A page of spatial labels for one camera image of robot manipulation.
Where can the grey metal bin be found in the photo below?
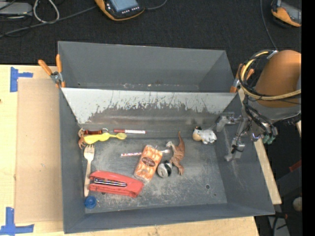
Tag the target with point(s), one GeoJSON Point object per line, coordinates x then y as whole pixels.
{"type": "Point", "coordinates": [197, 193]}

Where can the red and white pen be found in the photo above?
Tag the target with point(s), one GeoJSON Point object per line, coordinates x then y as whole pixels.
{"type": "Point", "coordinates": [133, 131]}

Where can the black and white ball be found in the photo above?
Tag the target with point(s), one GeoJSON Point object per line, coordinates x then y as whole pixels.
{"type": "Point", "coordinates": [164, 169]}

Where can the blue round cap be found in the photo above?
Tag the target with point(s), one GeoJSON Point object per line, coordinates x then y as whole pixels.
{"type": "Point", "coordinates": [90, 202]}

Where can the yellow balloon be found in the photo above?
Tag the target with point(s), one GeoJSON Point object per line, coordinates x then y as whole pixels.
{"type": "Point", "coordinates": [98, 138]}

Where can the white toy animal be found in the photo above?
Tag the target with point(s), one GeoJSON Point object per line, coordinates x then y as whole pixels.
{"type": "Point", "coordinates": [205, 135]}

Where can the pale wooden fork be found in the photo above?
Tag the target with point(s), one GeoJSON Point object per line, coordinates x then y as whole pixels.
{"type": "Point", "coordinates": [88, 154]}

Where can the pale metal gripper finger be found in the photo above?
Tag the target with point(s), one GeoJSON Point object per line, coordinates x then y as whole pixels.
{"type": "Point", "coordinates": [224, 121]}
{"type": "Point", "coordinates": [236, 148]}

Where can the brown toy dinosaur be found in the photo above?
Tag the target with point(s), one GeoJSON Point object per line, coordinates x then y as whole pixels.
{"type": "Point", "coordinates": [179, 151]}

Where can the red stapler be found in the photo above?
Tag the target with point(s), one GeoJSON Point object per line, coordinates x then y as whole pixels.
{"type": "Point", "coordinates": [115, 184]}

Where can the brown cardboard board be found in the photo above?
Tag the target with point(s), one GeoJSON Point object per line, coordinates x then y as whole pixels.
{"type": "Point", "coordinates": [37, 144]}

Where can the orange snack packet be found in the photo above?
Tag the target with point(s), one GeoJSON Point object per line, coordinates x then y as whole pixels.
{"type": "Point", "coordinates": [148, 163]}

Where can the small orange-brown toy dinosaur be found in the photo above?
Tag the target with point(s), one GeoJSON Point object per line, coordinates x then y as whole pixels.
{"type": "Point", "coordinates": [81, 141]}

